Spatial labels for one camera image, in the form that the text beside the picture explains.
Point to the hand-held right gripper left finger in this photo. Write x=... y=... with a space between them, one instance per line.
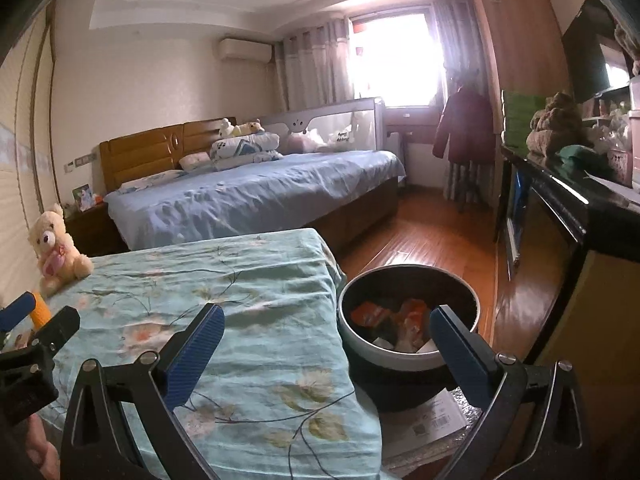
x=192 y=355

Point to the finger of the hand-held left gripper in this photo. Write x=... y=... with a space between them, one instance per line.
x=17 y=307
x=62 y=325

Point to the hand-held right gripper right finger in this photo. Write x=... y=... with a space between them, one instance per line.
x=457 y=355

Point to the orange foam fruit net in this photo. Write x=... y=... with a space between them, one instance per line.
x=40 y=312

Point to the red white carton box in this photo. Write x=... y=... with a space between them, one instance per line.
x=412 y=320

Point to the black bin with white rim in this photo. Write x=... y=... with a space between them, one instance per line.
x=395 y=385

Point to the red snack wrapper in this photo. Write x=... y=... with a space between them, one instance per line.
x=370 y=314

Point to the person's left hand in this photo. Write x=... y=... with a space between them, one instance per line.
x=40 y=450

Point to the white printed paper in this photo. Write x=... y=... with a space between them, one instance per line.
x=425 y=415

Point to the cream teddy bear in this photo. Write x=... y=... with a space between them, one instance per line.
x=52 y=245

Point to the green floral tablecloth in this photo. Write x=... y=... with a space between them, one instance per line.
x=250 y=310

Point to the wooden nightstand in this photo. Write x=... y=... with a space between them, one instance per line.
x=95 y=230

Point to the cream sliding wardrobe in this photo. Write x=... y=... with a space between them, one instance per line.
x=20 y=185

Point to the black glossy cabinet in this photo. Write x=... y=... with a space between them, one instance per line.
x=550 y=240

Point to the blue print pillow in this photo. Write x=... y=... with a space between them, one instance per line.
x=150 y=180

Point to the bed with blue sheet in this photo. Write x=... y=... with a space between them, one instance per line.
x=250 y=185

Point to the wooden headboard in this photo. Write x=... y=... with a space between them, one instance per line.
x=145 y=150

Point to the white pillow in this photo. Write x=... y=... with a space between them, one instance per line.
x=195 y=161

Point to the folded panda print quilt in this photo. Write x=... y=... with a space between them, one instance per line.
x=245 y=147

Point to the dark red coat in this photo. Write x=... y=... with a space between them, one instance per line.
x=465 y=125

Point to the white plush toy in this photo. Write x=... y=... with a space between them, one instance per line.
x=227 y=127

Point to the green cloth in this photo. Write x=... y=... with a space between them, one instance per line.
x=575 y=155

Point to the yellow plush toy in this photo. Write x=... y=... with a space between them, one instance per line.
x=252 y=127

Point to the pink plush toy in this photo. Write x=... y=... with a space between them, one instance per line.
x=305 y=141

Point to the green box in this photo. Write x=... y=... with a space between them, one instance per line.
x=517 y=115

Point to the brown plush toy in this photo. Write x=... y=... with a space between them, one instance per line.
x=555 y=125

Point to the pink basket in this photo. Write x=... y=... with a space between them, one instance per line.
x=620 y=165

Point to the bright window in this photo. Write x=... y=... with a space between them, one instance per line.
x=395 y=55

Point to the white air conditioner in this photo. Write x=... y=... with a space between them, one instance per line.
x=245 y=50

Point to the tall wooden cabinet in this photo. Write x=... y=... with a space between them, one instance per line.
x=520 y=50

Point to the grey patterned curtain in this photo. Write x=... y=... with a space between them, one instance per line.
x=457 y=40
x=310 y=65

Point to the black television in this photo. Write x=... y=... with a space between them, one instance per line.
x=585 y=55

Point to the photo frame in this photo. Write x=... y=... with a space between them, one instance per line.
x=82 y=197

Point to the wall switch panel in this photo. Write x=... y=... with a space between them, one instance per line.
x=82 y=160

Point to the grey bed guard rail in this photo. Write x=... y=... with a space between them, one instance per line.
x=325 y=110

